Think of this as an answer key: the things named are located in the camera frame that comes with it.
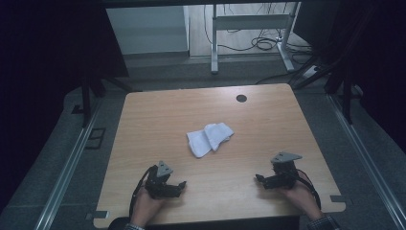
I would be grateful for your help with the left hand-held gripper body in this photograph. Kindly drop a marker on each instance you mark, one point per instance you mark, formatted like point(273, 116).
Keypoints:
point(158, 187)

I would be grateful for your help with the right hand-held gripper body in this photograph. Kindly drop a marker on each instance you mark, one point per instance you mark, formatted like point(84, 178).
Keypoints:
point(282, 174)

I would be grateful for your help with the white cloth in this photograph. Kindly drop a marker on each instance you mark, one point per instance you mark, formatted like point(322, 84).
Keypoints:
point(204, 140)

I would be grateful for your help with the person's left hand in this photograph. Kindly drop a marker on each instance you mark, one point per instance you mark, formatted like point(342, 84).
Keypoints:
point(145, 207)

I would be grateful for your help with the person's right hand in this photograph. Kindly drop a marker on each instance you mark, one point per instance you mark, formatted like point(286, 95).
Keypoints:
point(301, 196)

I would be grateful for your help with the grey tape strip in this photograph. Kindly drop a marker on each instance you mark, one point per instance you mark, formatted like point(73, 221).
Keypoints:
point(341, 200)
point(97, 215)

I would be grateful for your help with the black round table grommet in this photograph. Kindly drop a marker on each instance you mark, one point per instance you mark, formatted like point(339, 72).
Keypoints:
point(241, 98)

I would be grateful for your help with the black stand legs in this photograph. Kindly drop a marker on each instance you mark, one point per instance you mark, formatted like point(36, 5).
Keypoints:
point(86, 102)
point(346, 96)

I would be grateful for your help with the white power strip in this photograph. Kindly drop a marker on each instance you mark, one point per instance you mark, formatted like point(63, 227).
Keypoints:
point(310, 72)

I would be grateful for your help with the white panel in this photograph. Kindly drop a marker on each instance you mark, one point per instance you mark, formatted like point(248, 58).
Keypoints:
point(146, 30)

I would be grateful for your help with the aluminium floor rail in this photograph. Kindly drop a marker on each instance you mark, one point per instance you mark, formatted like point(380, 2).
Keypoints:
point(367, 159)
point(68, 169)

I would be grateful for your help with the grey metal desk frame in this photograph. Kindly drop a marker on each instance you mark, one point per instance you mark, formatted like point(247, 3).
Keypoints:
point(249, 21)

